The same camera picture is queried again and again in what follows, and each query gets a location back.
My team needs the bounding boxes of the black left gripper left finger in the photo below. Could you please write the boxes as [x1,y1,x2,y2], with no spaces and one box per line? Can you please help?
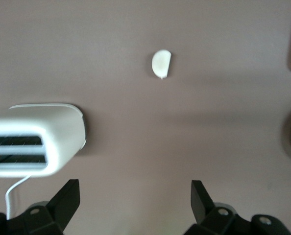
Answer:
[0,179,80,235]

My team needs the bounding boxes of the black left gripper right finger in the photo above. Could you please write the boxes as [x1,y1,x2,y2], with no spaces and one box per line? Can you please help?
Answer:
[184,180,291,235]

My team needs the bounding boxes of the white half-round bun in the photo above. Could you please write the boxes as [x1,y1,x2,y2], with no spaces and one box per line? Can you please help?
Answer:
[151,49,172,79]

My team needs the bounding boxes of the cream white two-slot toaster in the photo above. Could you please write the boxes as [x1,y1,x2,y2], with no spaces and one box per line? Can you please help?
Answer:
[0,103,89,179]

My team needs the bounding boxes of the white toaster power cable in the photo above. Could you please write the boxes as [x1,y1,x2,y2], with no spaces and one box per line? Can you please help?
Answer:
[5,175,33,220]

